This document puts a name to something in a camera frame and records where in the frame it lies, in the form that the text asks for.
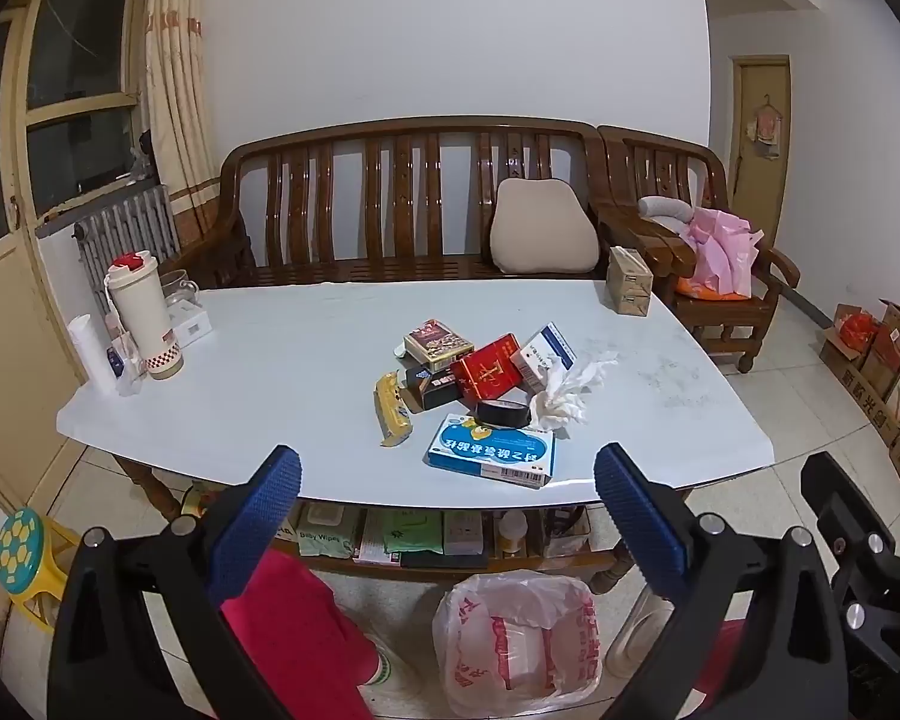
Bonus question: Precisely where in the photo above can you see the white tissue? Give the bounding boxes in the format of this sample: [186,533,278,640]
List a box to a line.
[529,356,620,440]

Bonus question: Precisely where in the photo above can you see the clear plastic container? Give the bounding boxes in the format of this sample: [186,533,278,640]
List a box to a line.
[544,506,593,557]

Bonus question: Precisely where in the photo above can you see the beige curtain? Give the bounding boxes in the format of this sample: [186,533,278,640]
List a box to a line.
[141,0,222,256]

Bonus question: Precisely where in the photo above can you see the white and blue medicine box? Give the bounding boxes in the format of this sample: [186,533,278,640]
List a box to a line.
[510,322,578,395]

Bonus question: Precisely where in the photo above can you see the hanging door ornament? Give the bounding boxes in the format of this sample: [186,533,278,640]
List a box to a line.
[754,94,785,162]

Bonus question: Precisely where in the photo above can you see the green tissue pack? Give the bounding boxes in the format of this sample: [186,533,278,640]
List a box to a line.
[379,510,443,556]

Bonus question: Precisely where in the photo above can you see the grey radiator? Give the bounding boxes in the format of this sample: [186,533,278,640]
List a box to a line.
[75,184,181,316]

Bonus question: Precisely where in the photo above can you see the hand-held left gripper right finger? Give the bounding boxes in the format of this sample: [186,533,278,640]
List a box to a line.
[594,442,848,720]

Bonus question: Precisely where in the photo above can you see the person's left white shoe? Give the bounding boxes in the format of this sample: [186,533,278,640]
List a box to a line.
[356,630,425,698]

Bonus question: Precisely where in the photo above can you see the grey white roll pillow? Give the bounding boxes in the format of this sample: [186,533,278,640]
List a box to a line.
[636,196,700,237]

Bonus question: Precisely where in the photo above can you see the wooden armchair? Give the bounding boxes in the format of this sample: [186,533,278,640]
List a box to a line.
[596,125,802,374]

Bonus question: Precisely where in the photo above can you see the pink plastic bag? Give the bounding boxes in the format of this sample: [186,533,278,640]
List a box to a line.
[679,206,764,297]

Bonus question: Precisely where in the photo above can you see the black small box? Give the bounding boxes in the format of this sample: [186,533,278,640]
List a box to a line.
[403,364,466,412]

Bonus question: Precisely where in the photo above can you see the white paper cup stack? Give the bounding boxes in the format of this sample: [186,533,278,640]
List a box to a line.
[67,313,117,396]

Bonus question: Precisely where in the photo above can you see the baby wipes pack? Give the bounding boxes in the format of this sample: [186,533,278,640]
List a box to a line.
[294,504,365,557]

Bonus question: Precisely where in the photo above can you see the person's left leg red pants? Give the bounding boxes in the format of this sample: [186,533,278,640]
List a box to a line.
[220,547,376,720]

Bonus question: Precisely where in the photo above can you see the black tape roll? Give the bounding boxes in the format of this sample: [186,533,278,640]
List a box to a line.
[474,399,533,432]

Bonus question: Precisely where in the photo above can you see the wooden sofa bench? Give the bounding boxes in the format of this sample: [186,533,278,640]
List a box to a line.
[161,118,608,293]

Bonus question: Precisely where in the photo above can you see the white plastic trash bag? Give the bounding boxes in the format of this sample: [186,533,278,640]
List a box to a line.
[431,570,607,719]

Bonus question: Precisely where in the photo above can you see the yellow snack wrapper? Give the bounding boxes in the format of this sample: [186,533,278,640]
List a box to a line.
[373,371,415,449]

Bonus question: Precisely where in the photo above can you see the blue cartoon medicine box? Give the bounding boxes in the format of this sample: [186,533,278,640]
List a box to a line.
[424,412,557,490]

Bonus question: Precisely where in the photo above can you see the orange bag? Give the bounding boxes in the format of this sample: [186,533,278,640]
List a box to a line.
[675,277,752,302]

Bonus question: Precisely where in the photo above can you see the person's right white shoe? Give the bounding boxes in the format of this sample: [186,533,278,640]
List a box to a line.
[606,583,676,681]

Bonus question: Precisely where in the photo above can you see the red cigarette box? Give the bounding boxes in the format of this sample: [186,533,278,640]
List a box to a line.
[450,334,530,407]

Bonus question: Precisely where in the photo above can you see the yellow wooden door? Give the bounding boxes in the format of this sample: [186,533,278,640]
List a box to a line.
[727,54,792,237]

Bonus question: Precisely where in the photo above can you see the white tumbler with red lid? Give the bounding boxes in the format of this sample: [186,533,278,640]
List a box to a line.
[103,250,186,381]

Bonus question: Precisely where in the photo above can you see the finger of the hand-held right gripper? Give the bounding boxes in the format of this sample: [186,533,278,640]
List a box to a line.
[799,452,900,698]

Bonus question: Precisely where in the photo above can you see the brown drink carton pack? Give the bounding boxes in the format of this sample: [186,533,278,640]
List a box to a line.
[606,246,655,316]

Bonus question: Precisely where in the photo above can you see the beige back cushion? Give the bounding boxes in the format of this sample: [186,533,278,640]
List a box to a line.
[490,178,601,276]

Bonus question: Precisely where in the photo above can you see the person's leg red pants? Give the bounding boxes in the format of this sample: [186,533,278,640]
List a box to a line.
[690,619,751,698]
[220,547,376,720]

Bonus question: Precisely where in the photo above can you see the cream balcony door frame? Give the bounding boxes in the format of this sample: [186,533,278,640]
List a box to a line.
[0,0,167,518]

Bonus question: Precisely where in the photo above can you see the yellow and teal plastic stool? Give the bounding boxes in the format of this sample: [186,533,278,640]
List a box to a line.
[0,508,83,631]

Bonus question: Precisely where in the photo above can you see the cardboard box with red bag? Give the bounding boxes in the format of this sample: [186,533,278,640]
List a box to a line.
[820,304,882,391]

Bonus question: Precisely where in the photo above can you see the small white box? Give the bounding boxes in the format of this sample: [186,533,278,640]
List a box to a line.
[166,300,213,348]

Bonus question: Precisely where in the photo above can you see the glass mug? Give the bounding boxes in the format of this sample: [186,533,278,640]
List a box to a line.
[159,270,200,308]

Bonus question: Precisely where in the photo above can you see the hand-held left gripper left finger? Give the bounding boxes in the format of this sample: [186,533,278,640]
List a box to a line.
[47,445,303,720]

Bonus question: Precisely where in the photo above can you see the person's right leg red pants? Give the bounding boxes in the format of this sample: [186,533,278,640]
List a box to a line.
[690,619,751,698]

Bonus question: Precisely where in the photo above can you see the brown picture card box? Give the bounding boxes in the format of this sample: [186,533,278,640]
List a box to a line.
[403,319,475,374]

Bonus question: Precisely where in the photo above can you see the person's white shoe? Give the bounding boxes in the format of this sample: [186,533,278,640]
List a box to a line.
[356,630,425,698]
[606,583,676,681]

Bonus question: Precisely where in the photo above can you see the small sachet bundle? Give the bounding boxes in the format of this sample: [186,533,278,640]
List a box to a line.
[107,330,147,397]

